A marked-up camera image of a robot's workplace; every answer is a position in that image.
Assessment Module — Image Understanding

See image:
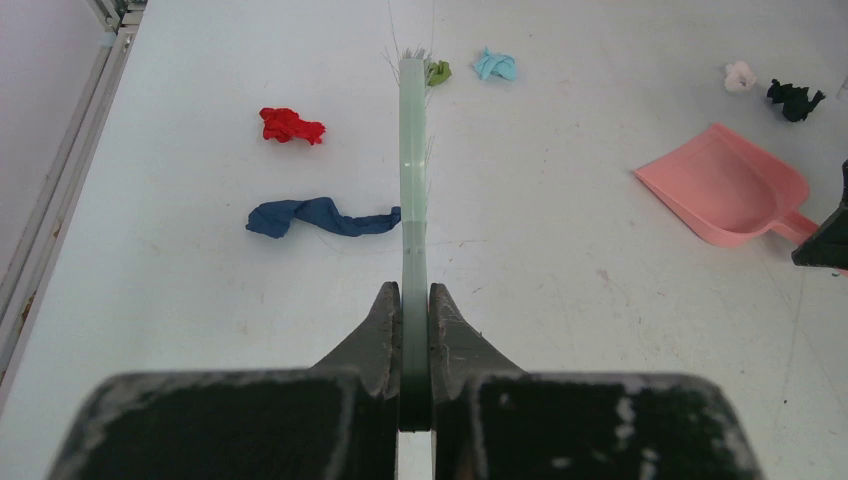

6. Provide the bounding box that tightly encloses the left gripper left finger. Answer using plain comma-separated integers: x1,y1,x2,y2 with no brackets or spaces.
48,282,401,479

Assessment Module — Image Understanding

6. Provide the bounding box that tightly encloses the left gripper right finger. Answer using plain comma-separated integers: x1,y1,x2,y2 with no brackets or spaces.
429,283,764,479

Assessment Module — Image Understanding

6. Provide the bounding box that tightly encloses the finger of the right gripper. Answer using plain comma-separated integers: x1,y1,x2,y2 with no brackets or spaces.
791,161,848,269

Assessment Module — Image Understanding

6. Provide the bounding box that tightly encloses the green plastic brush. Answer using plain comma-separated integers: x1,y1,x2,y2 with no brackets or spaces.
397,48,432,432

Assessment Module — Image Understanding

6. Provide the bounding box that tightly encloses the pink plastic dustpan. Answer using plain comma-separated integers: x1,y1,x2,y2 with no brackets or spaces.
633,123,822,249

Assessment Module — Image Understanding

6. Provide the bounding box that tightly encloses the white paper scrap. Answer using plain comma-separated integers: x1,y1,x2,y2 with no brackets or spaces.
724,61,757,93

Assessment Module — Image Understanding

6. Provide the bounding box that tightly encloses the long dark blue paper scrap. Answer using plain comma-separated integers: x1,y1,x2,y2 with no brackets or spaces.
245,197,401,239

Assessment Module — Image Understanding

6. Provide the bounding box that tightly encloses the red paper scrap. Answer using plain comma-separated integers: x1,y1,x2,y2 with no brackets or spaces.
259,107,326,145

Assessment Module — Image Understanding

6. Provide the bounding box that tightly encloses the green paper scrap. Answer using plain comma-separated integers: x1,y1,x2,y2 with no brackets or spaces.
425,61,452,87

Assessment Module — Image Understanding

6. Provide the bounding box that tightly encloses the left aluminium frame post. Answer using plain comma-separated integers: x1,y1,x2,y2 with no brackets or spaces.
1,1,147,377

